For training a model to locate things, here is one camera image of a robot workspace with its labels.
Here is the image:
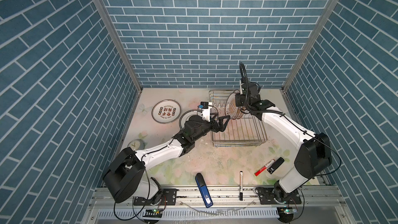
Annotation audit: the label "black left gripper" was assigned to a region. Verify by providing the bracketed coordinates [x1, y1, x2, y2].
[191, 112, 230, 143]

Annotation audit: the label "white plate orange sunburst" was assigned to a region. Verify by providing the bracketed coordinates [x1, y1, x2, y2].
[225, 89, 240, 120]

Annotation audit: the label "white plate red chinese characters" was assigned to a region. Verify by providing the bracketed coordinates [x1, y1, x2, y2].
[151, 100, 181, 124]

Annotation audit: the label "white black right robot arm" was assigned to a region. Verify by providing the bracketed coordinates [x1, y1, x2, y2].
[235, 79, 332, 204]

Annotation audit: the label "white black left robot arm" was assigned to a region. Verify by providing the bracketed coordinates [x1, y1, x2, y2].
[103, 115, 231, 203]

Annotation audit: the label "red white marker pen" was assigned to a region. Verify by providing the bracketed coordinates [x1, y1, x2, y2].
[255, 159, 275, 176]

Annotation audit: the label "black white marker pen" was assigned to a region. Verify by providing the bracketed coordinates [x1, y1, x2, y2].
[239, 171, 243, 201]

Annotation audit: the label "blue stapler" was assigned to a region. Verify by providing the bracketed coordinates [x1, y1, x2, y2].
[195, 173, 213, 208]

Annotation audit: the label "steel wire dish rack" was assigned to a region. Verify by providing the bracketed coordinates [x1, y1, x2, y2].
[209, 90, 267, 147]

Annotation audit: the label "aluminium corner post right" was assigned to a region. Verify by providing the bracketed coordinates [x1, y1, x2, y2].
[282, 0, 339, 92]

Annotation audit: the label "aluminium corner post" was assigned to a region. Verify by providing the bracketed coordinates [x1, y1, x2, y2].
[282, 0, 339, 92]
[92, 0, 143, 93]

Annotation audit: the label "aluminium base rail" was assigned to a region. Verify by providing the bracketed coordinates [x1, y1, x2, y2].
[83, 185, 353, 224]

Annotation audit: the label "aluminium corner post left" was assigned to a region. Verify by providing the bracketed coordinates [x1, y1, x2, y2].
[92, 0, 143, 93]

